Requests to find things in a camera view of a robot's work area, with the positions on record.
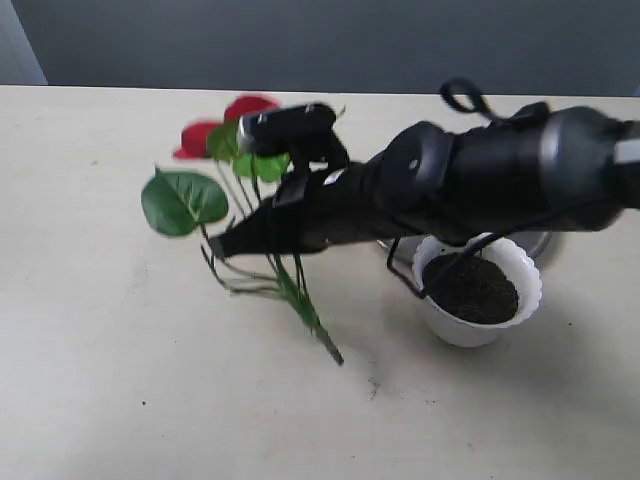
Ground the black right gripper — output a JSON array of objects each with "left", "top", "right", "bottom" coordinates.
[{"left": 207, "top": 163, "right": 400, "bottom": 259}]

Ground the round steel plate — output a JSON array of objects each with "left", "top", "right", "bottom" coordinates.
[{"left": 395, "top": 231, "right": 552, "bottom": 265}]

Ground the white plastic flower pot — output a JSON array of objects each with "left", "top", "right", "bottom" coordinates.
[{"left": 412, "top": 237, "right": 542, "bottom": 348}]

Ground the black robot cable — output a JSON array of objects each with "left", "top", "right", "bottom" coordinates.
[{"left": 384, "top": 77, "right": 616, "bottom": 301}]

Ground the black wrist camera on gripper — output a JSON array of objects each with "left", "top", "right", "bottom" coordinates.
[{"left": 236, "top": 102, "right": 350, "bottom": 172}]

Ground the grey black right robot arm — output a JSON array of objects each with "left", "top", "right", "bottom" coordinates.
[{"left": 208, "top": 104, "right": 639, "bottom": 259}]

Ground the artificial red flower stem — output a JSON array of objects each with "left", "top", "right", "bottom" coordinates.
[{"left": 141, "top": 94, "right": 344, "bottom": 366}]

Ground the dark soil in pot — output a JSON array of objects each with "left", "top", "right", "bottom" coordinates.
[{"left": 429, "top": 256, "right": 519, "bottom": 325}]

